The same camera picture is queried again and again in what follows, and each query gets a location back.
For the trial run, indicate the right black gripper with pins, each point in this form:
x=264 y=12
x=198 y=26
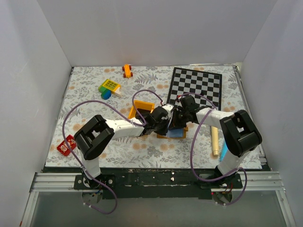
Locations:
x=176 y=112

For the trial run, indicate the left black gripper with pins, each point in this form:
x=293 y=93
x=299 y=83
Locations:
x=164 y=131

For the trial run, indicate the tan leather card holder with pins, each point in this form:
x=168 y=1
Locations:
x=164 y=137

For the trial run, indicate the dark credit card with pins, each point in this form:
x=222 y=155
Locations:
x=175 y=133

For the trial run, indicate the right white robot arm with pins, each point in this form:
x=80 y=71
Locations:
x=240 y=134

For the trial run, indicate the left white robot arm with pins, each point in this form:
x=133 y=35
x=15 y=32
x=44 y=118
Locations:
x=95 y=135

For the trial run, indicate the yellow plastic bin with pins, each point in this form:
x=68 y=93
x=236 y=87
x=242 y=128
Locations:
x=142 y=107

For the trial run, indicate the black white chessboard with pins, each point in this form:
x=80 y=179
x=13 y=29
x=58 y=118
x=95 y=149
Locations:
x=195 y=82

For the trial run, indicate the beige toy microphone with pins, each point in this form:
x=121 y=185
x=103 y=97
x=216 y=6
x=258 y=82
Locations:
x=215 y=141

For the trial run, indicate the blue toy microphone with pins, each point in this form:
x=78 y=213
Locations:
x=223 y=151

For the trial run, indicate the floral table mat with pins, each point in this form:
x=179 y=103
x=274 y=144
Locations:
x=82 y=101

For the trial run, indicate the yellow green toy block house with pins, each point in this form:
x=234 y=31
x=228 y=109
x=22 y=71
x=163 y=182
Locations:
x=109 y=87

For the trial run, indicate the orange toy car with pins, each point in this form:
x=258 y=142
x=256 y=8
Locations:
x=127 y=71

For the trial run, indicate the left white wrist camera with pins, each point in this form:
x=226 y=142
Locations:
x=169 y=108

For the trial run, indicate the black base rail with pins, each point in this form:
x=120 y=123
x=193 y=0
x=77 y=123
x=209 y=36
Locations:
x=154 y=183

